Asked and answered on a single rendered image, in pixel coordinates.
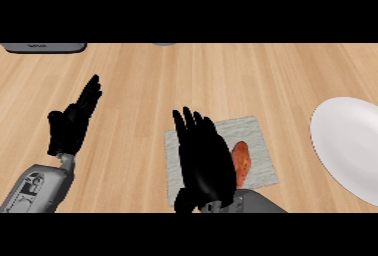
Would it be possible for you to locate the pale grey woven placemat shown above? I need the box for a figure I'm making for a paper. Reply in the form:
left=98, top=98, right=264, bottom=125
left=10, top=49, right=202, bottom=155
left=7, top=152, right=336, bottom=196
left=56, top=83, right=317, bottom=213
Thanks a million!
left=162, top=115, right=280, bottom=208

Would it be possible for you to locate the white round plate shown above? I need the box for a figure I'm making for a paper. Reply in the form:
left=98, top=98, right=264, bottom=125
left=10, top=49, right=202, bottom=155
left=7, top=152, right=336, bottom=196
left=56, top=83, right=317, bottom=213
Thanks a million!
left=308, top=96, right=378, bottom=207

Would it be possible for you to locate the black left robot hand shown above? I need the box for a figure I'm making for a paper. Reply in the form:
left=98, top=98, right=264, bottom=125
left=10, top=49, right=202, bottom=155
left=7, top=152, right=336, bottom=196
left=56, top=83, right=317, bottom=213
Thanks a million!
left=45, top=74, right=103, bottom=157

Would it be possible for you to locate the orange-red oblong fruit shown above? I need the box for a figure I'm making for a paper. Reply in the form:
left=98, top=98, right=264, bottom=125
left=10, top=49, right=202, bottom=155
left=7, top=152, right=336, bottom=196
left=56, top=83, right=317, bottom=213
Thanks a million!
left=230, top=140, right=252, bottom=190

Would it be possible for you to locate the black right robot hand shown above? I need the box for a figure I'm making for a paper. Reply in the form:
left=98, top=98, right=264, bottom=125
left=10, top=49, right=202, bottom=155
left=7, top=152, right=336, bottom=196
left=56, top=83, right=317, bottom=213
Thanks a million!
left=171, top=106, right=237, bottom=214

